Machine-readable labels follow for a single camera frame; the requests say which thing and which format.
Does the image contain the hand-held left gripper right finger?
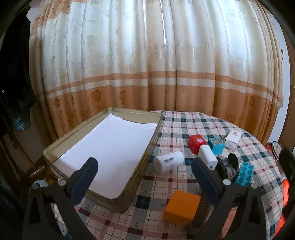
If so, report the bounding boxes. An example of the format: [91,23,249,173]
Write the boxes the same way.
[191,157,271,240]

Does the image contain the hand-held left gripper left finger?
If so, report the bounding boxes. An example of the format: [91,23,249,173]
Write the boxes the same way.
[22,157,99,240]

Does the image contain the white power bank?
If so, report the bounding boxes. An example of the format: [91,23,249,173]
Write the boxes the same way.
[198,145,218,171]

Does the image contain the black hair claw clip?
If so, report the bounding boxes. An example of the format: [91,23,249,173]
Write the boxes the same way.
[217,153,240,181]

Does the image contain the orange box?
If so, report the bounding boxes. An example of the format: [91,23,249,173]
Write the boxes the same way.
[162,190,201,226]

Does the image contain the teal bear print block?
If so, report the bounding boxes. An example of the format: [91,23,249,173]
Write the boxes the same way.
[207,137,226,155]

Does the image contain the blue studded building block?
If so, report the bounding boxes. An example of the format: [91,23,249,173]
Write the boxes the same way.
[235,162,254,186]

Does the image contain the small red box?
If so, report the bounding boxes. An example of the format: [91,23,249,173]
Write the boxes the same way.
[188,134,207,155]

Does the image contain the white pill bottle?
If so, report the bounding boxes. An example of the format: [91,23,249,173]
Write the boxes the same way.
[153,151,185,173]

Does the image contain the metal tin tray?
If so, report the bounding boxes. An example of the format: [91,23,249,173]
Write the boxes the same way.
[43,107,163,214]

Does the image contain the white cardboard box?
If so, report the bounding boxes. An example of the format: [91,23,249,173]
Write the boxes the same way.
[225,130,243,151]

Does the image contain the round dark white-rimmed disc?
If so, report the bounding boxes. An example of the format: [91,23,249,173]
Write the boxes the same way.
[272,141,284,160]

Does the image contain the orange cloth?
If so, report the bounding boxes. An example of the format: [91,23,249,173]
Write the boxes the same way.
[282,177,291,206]

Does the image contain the clear plastic bag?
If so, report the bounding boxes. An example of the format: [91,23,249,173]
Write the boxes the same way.
[32,179,50,188]

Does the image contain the wooden chair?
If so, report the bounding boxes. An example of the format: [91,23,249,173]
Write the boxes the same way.
[0,129,48,185]

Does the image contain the plaid cloth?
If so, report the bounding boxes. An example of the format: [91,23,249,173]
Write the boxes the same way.
[49,111,288,240]

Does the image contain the dark hanging clothing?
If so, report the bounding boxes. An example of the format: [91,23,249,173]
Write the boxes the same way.
[0,5,37,132]

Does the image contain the cream and orange floral curtain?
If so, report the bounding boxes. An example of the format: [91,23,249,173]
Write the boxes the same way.
[29,0,285,143]

